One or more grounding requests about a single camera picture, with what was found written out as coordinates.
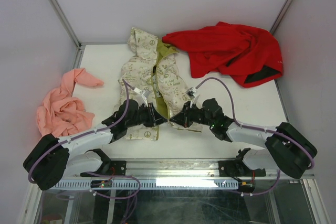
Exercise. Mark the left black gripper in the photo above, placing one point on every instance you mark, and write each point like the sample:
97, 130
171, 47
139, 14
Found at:
154, 118

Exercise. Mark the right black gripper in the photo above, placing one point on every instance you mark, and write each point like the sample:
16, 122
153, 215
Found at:
182, 117

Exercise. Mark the aluminium front rail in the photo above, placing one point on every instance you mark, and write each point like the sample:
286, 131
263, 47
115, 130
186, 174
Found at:
170, 169

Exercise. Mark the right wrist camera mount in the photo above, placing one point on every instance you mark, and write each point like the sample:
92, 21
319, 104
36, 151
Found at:
192, 93

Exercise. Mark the red garment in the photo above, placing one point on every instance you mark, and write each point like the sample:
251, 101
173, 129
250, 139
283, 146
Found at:
251, 56

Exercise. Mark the pink garment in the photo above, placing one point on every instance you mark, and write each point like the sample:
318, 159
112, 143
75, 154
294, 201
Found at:
62, 114

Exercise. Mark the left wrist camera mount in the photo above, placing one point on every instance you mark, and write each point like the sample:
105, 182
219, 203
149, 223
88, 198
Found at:
142, 96

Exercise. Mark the cream green patterned jacket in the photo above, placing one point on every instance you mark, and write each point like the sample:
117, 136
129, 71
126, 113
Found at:
152, 67

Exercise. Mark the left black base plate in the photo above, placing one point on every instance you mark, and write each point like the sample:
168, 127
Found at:
107, 168

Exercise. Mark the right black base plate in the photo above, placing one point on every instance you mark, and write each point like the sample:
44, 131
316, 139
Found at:
231, 168

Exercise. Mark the white slotted cable duct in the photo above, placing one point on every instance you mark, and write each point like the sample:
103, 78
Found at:
146, 184

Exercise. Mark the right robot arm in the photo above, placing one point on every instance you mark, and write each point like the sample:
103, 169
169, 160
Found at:
280, 147

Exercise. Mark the aluminium corner post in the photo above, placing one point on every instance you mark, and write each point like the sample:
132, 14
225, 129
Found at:
281, 15
65, 22

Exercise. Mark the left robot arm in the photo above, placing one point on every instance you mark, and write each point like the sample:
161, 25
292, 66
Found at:
84, 142

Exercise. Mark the right aluminium corner post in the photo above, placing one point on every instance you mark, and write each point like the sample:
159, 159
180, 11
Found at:
281, 15

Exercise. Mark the left aluminium corner post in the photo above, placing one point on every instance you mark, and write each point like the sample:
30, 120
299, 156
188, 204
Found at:
65, 22

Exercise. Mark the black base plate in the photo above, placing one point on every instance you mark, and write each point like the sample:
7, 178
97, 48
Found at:
231, 168
107, 168

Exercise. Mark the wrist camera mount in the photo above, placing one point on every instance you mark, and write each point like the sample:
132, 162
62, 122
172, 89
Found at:
192, 93
142, 96

